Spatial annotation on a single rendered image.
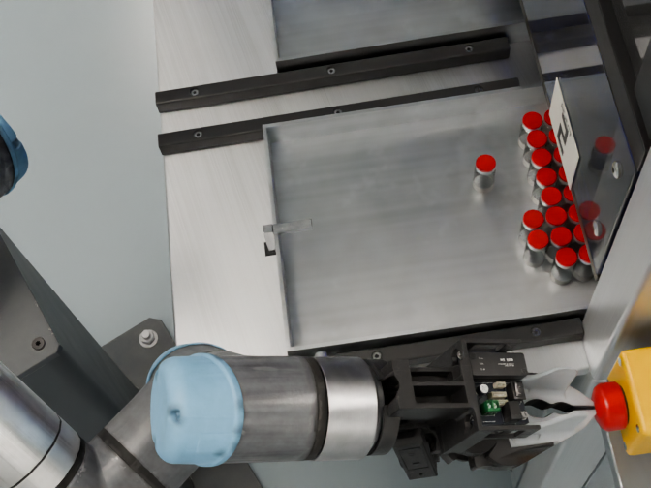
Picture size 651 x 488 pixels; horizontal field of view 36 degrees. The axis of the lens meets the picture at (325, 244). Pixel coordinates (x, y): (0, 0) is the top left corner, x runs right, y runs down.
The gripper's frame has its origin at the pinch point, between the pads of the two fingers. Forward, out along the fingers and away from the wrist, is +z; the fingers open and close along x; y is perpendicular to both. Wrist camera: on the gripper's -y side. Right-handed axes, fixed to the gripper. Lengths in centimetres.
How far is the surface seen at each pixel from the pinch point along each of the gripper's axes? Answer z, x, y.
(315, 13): -10, 54, -17
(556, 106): 2.7, 27.7, 4.6
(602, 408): 0.9, -0.5, 2.3
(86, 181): -21, 91, -120
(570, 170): 3.2, 21.6, 3.4
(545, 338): 4.7, 10.0, -8.3
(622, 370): 2.3, 2.0, 4.3
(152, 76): -7, 116, -113
